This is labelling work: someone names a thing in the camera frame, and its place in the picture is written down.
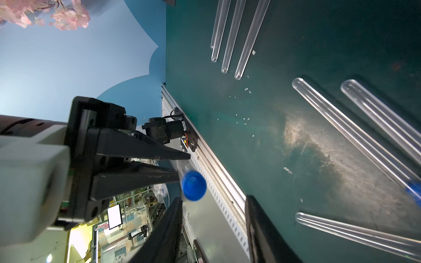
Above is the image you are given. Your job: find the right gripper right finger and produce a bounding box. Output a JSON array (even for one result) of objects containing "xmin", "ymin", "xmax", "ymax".
[{"xmin": 245, "ymin": 195, "xmax": 301, "ymax": 263}]

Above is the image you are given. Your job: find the test tube diagonal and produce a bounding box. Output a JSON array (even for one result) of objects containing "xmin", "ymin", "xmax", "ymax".
[
  {"xmin": 292, "ymin": 77, "xmax": 421, "ymax": 206},
  {"xmin": 341, "ymin": 80, "xmax": 421, "ymax": 164}
]

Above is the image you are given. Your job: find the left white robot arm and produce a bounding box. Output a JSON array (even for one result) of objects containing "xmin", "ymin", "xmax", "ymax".
[{"xmin": 54, "ymin": 96, "xmax": 190, "ymax": 231}]

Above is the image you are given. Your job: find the pink cherry blossom tree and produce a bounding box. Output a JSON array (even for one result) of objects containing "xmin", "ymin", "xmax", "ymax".
[{"xmin": 1, "ymin": 0, "xmax": 91, "ymax": 31}]

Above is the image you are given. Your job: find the test tube horizontal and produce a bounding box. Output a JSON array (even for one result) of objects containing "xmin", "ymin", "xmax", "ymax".
[{"xmin": 169, "ymin": 160, "xmax": 193, "ymax": 182}]

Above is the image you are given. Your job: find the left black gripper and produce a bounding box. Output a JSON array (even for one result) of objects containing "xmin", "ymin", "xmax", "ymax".
[{"xmin": 55, "ymin": 96, "xmax": 191, "ymax": 230}]

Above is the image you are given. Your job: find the aluminium mounting rail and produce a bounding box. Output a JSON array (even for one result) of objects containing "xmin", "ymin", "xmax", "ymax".
[{"xmin": 160, "ymin": 83, "xmax": 251, "ymax": 260}]

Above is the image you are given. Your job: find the test tube middle upper diagonal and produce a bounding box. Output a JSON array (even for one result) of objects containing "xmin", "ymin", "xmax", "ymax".
[{"xmin": 341, "ymin": 80, "xmax": 421, "ymax": 164}]

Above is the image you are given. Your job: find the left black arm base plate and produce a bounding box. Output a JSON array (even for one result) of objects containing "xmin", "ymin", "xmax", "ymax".
[{"xmin": 173, "ymin": 107, "xmax": 199, "ymax": 152}]

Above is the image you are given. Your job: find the test tube middle lower diagonal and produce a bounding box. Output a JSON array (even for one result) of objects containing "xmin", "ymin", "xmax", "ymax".
[{"xmin": 292, "ymin": 77, "xmax": 421, "ymax": 206}]

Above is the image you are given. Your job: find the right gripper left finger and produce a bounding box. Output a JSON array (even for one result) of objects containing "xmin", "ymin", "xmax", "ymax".
[{"xmin": 130, "ymin": 197, "xmax": 183, "ymax": 263}]

